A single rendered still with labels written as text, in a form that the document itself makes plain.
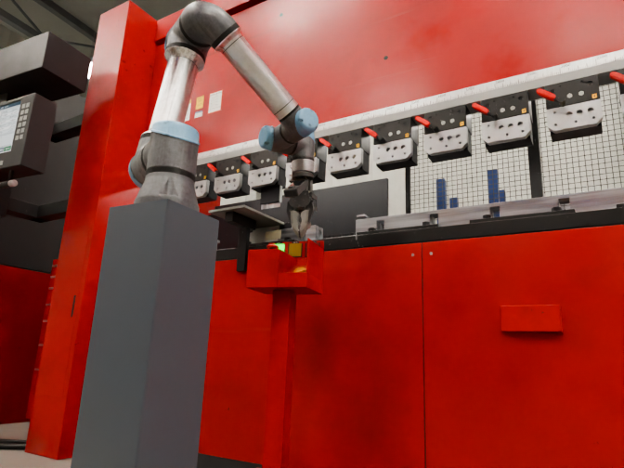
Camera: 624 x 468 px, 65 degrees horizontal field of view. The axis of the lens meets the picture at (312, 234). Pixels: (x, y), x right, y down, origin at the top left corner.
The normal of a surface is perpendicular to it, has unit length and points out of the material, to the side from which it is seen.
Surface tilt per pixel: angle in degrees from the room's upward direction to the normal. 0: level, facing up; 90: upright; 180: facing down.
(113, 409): 90
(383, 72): 90
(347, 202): 90
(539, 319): 90
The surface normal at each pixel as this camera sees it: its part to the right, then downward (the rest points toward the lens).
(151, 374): 0.89, -0.08
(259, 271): -0.31, -0.25
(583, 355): -0.52, -0.23
